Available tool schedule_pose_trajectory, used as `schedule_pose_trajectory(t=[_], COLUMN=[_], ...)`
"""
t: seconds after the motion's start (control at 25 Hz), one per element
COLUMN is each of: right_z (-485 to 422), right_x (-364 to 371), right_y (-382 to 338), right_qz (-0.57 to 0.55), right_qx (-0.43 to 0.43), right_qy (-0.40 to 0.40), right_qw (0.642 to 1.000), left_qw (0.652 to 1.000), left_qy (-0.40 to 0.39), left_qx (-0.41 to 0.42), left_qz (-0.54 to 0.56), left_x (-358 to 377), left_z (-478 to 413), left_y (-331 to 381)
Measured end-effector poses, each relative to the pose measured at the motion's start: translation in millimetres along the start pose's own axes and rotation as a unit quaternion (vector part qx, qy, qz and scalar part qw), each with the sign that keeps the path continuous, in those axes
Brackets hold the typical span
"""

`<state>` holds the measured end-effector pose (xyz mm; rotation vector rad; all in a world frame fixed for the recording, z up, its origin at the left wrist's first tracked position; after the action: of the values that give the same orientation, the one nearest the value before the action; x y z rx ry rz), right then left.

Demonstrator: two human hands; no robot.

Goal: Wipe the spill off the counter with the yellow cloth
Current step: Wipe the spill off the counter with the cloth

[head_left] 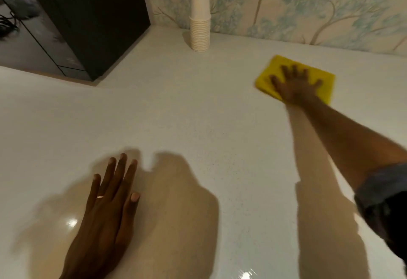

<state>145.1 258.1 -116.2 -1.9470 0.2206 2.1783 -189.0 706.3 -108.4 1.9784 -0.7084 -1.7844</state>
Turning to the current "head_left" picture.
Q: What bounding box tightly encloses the person's left hand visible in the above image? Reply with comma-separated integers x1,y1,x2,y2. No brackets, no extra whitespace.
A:
60,153,141,279

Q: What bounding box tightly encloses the person's right hand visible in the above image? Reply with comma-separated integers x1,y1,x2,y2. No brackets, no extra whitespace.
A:
270,65,323,106

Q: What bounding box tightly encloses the yellow cleaning cloth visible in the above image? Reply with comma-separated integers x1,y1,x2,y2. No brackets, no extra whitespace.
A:
254,55,336,105

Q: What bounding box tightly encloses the person's right forearm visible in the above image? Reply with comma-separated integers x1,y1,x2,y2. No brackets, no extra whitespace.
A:
286,97,407,191

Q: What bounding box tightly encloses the stack of white paper cups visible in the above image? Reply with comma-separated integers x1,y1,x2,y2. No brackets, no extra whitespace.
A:
189,0,212,53

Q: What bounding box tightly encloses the dark rolled-up sleeve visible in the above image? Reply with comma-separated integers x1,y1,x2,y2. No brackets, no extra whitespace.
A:
354,162,407,265

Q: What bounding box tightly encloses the black glossy appliance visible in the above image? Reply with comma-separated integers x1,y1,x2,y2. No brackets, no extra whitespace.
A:
0,0,151,82

